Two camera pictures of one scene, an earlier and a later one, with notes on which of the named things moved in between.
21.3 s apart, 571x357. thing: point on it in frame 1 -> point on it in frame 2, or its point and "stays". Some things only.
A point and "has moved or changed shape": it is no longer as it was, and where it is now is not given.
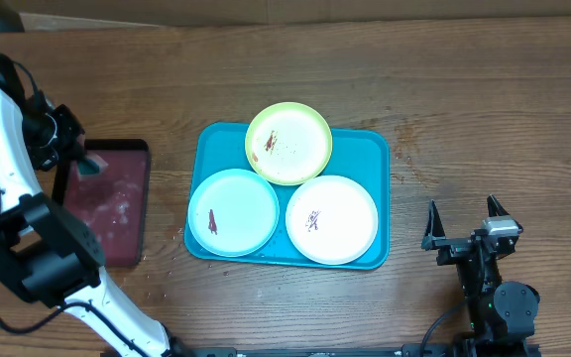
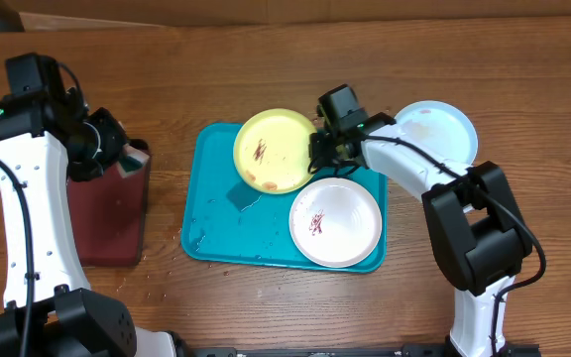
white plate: x=331 y=220 stays
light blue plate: x=233 y=212 -> x=443 y=126
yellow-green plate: x=288 y=144 has moved or changed shape
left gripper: x=48 y=157 -> x=117 y=134
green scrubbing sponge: x=91 y=167 has moved or changed shape
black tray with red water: x=112 y=206 stays
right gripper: x=455 y=248 -> x=323 y=161
